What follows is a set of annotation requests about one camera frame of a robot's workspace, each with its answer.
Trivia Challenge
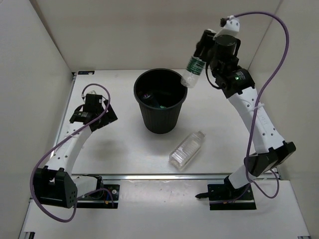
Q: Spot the clear bottle dark green label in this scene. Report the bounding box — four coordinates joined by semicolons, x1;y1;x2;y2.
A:
180;56;206;88

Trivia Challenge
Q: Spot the clear bottle blue label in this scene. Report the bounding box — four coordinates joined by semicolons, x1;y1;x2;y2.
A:
142;92;155;101

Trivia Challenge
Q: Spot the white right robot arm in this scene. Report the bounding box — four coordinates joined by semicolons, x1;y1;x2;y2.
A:
195;29;296;199

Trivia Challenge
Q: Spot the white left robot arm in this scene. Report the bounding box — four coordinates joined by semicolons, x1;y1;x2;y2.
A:
33;106;118;209

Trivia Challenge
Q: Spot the black ribbed plastic bin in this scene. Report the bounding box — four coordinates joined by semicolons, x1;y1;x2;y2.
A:
134;68;187;134

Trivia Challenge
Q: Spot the left blue corner label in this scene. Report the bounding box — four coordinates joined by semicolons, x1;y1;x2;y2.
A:
77;71;95;75

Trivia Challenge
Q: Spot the clear square plastic bottle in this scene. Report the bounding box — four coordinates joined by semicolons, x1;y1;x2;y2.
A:
168;131;205;170

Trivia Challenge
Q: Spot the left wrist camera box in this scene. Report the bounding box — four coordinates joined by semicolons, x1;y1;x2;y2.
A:
83;94;103;113

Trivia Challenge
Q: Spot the aluminium table edge rail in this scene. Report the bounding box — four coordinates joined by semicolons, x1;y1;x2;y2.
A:
101;173;229;180

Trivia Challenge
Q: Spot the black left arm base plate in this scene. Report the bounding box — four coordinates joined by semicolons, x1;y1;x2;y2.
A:
77;181;120;209

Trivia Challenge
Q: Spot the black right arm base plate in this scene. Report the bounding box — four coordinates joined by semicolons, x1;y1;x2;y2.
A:
195;183;257;211

